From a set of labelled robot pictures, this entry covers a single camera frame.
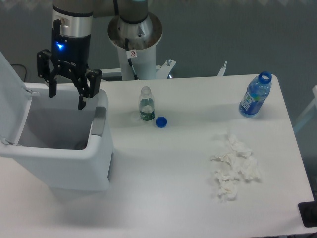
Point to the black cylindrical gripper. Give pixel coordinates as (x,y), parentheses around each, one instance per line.
(69,52)

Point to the crushed red soda can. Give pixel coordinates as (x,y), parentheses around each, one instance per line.
(81,145)

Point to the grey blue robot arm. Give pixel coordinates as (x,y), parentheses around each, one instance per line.
(74,18)

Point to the white open trash can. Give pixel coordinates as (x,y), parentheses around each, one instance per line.
(40,133)

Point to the clear green-label plastic bottle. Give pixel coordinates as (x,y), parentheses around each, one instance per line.
(146,104)

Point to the blue bottle cap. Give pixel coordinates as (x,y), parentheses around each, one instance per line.
(161,122)

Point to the blue plastic bottle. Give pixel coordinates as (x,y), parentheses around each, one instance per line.
(256,93)

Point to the crumpled white tissue pile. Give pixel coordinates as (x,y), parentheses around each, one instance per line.
(238,164)

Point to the white furniture at right edge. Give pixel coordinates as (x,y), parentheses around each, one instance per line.
(307,114)

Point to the black device at table edge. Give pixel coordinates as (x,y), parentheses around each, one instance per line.
(308,212)

